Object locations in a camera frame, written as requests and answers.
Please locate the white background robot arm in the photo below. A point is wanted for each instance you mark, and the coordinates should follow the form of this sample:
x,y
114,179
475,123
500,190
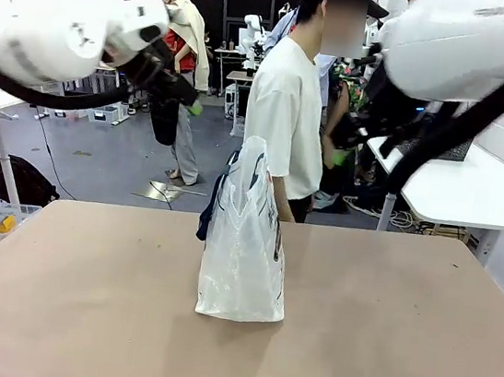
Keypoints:
x,y
255,21

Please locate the person in white t-shirt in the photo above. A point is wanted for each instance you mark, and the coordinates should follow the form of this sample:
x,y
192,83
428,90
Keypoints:
x,y
285,109

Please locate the black backpack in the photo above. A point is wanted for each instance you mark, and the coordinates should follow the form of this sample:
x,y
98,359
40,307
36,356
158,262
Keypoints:
x,y
20,181

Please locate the large white side table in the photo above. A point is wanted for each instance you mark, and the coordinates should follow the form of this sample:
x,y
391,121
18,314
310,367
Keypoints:
x,y
465,193

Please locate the mannequin with beige jacket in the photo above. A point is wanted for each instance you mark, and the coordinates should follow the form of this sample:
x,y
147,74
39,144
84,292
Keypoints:
x,y
193,36

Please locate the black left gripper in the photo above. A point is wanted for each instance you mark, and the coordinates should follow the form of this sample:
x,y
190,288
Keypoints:
x,y
164,81

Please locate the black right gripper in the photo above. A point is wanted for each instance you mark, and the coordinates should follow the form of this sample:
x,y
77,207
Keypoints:
x,y
350,131

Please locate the metal mannequin base plate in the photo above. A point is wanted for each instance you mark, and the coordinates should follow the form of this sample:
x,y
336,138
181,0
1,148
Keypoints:
x,y
163,191

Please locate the small white background desk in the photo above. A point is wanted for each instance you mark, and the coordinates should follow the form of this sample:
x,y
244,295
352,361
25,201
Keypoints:
x,y
241,75

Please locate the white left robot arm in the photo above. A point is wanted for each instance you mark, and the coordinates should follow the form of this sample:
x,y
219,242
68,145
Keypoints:
x,y
48,8

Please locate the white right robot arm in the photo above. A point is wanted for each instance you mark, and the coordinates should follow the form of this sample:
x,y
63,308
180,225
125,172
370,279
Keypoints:
x,y
461,48

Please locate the white floor storage box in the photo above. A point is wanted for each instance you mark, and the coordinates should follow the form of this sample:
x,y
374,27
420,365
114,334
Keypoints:
x,y
108,115

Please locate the person's right forearm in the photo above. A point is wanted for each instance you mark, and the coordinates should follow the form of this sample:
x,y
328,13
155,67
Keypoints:
x,y
285,200

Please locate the person in floral shirt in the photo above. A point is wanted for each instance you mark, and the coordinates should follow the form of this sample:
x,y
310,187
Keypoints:
x,y
347,85

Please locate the small yellow box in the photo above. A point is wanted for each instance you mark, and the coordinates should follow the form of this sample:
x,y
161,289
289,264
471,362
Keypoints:
x,y
5,225

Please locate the translucent white shopping bag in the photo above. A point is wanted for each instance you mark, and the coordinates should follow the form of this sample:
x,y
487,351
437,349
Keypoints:
x,y
242,266

